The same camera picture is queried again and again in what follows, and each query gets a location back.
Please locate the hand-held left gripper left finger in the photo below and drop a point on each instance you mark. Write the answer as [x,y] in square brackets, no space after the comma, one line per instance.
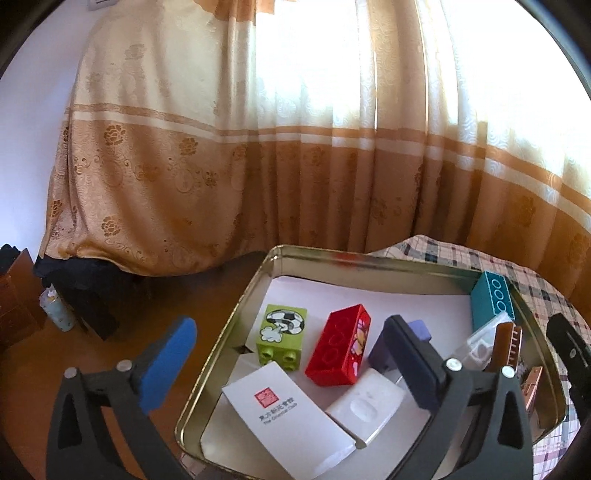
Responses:
[166,369]

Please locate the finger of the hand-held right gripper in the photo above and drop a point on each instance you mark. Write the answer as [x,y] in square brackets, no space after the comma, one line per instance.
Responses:
[570,346]

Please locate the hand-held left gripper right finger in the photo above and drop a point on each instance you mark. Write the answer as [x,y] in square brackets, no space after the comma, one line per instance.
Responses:
[415,369]

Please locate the purple cube block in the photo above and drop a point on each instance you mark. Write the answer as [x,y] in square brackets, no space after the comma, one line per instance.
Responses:
[378,357]

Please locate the white soap case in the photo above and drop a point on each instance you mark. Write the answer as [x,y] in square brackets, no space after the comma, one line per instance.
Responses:
[369,401]

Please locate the clear plastic box green label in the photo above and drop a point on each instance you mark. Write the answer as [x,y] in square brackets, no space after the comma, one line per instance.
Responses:
[480,346]

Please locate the red building brick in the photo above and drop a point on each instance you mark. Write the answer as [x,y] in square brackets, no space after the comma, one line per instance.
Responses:
[332,346]

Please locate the light blue building brick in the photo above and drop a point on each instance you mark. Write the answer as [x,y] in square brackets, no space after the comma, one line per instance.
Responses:
[489,295]

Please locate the gold tin box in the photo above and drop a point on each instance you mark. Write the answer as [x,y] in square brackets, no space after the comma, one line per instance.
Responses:
[249,295]

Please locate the green football print brick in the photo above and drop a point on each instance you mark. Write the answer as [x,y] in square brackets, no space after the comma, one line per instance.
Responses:
[277,332]

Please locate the white box with red seal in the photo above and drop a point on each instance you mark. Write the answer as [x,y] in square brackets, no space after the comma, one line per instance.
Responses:
[286,415]

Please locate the dark low furniture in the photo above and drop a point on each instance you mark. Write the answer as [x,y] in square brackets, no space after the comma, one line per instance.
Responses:
[92,300]

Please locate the pale patterned bottle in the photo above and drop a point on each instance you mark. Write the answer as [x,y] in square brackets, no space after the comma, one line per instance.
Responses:
[57,311]

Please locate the checked tablecloth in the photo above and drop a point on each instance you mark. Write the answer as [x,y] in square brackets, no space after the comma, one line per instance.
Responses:
[461,254]

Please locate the brown wooden cabinet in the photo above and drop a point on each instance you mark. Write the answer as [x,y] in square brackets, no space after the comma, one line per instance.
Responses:
[18,295]

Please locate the orange and cream curtain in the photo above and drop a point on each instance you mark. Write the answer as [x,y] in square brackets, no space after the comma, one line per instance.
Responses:
[277,161]

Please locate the white wall air conditioner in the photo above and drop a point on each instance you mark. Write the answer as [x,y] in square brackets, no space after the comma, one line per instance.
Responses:
[101,3]

